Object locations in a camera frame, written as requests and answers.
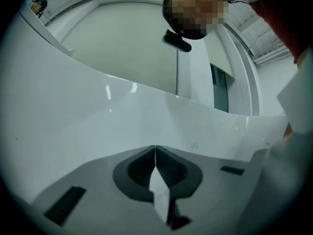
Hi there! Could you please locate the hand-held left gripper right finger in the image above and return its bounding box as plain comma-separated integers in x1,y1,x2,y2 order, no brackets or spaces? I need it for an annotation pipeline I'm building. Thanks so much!
155,144,255,235

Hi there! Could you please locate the black head-mounted camera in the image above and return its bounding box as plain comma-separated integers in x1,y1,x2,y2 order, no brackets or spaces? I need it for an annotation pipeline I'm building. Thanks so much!
161,29,193,53

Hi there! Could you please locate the person's head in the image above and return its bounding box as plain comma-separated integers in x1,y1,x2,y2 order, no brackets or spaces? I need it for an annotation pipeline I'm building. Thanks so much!
162,0,231,40

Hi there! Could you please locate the person's red shirt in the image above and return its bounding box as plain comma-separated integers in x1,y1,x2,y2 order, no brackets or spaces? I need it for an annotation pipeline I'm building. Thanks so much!
226,0,313,65

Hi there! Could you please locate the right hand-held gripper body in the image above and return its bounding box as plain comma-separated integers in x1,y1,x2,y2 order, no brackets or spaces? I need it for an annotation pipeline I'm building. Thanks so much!
238,47,313,235

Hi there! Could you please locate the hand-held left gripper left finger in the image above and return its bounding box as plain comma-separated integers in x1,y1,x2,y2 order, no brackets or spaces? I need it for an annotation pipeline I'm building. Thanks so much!
30,144,172,235

